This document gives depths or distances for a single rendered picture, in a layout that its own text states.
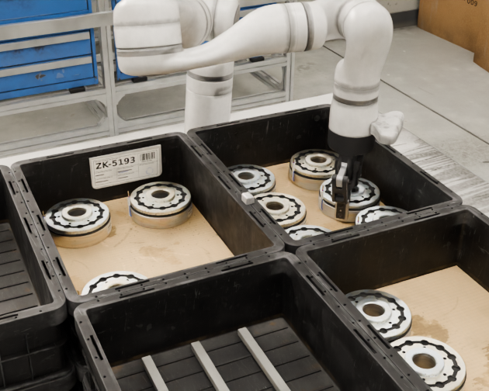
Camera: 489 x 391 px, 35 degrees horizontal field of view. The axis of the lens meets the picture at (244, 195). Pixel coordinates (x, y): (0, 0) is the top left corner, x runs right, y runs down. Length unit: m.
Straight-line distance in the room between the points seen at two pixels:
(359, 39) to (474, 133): 2.54
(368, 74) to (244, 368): 0.46
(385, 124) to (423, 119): 2.50
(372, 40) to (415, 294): 0.37
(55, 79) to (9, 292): 2.02
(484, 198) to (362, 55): 0.63
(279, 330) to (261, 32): 0.41
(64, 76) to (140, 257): 1.99
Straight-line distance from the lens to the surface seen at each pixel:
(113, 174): 1.34
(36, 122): 3.67
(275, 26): 1.11
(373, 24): 1.13
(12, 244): 1.28
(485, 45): 4.39
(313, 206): 1.34
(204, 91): 1.53
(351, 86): 1.18
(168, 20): 1.08
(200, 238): 1.25
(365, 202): 1.30
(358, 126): 1.20
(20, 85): 3.12
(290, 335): 1.07
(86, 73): 3.16
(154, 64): 1.07
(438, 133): 3.61
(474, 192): 1.71
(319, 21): 1.13
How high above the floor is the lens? 1.52
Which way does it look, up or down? 31 degrees down
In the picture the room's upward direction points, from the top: 1 degrees clockwise
